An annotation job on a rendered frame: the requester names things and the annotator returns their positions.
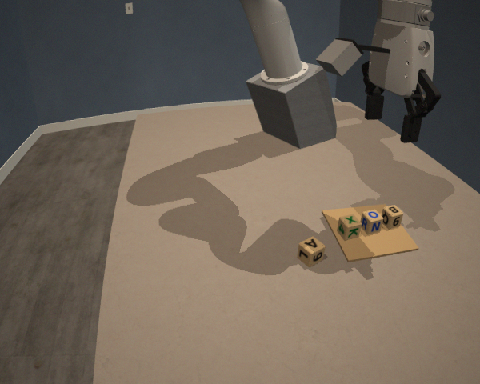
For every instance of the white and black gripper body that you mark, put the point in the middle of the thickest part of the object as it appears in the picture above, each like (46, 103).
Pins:
(411, 49)

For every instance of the tan flat mat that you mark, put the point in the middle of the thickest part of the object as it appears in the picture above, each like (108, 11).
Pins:
(386, 242)

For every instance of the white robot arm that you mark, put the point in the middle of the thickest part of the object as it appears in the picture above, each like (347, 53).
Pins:
(274, 38)

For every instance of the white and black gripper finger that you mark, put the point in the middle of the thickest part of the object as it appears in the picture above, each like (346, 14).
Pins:
(412, 122)
(374, 101)

